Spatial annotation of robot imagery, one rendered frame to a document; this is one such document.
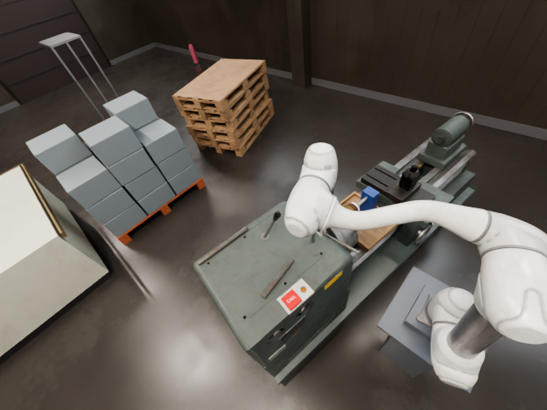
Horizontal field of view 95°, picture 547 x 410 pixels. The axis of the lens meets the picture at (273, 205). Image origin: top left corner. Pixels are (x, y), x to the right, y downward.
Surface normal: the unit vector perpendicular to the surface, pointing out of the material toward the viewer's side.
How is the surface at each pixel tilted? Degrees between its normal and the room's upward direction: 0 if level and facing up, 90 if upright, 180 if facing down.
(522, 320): 36
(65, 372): 0
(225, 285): 0
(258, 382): 0
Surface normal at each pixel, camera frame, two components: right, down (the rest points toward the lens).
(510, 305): -0.77, -0.35
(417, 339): -0.15, -0.64
